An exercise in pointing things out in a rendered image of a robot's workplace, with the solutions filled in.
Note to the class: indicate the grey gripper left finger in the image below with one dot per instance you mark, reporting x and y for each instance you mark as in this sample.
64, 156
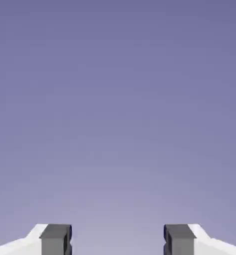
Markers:
51, 242

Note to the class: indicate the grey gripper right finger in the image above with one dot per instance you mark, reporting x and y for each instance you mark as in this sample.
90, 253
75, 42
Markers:
181, 242

